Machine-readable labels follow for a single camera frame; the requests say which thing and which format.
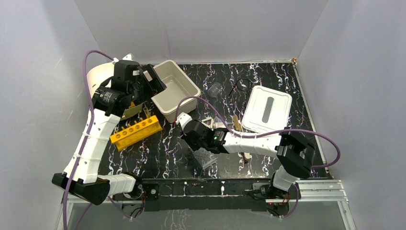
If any clear acrylic tube rack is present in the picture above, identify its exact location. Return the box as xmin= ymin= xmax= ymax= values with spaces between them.
xmin=192 ymin=148 xmax=217 ymax=170

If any test tube brush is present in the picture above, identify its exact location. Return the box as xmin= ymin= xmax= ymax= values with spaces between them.
xmin=232 ymin=115 xmax=242 ymax=131

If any yellow test tube rack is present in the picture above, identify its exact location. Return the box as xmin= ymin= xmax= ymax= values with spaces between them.
xmin=110 ymin=115 xmax=162 ymax=151

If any clear plastic funnel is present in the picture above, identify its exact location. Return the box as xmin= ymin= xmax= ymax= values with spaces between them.
xmin=208 ymin=82 xmax=223 ymax=98

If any black wire loop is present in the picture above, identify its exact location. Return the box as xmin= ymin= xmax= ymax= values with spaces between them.
xmin=228 ymin=78 xmax=253 ymax=97

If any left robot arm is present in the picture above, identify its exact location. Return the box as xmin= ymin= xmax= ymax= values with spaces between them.
xmin=52 ymin=60 xmax=166 ymax=205

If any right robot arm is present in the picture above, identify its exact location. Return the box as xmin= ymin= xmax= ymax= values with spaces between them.
xmin=178 ymin=119 xmax=315 ymax=198

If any white clay triangle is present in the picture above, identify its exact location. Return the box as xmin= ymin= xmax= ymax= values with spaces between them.
xmin=201 ymin=117 xmax=214 ymax=129

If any beige plastic bin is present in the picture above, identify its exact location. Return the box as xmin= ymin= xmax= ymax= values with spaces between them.
xmin=152 ymin=60 xmax=201 ymax=123

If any cream and orange cylinder appliance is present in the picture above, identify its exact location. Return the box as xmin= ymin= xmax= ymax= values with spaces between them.
xmin=86 ymin=62 xmax=144 ymax=121

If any white bin lid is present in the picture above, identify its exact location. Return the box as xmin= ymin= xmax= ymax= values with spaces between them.
xmin=241 ymin=85 xmax=292 ymax=134

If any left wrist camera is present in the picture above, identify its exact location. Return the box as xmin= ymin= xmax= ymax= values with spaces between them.
xmin=122 ymin=53 xmax=134 ymax=61

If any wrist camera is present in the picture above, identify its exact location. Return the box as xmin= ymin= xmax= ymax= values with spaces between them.
xmin=122 ymin=53 xmax=134 ymax=61
xmin=176 ymin=112 xmax=193 ymax=129

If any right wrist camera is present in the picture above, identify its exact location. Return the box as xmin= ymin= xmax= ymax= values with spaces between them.
xmin=176 ymin=112 xmax=193 ymax=129

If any black mounting base rail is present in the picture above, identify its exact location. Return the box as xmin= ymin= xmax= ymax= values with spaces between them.
xmin=108 ymin=177 xmax=299 ymax=213

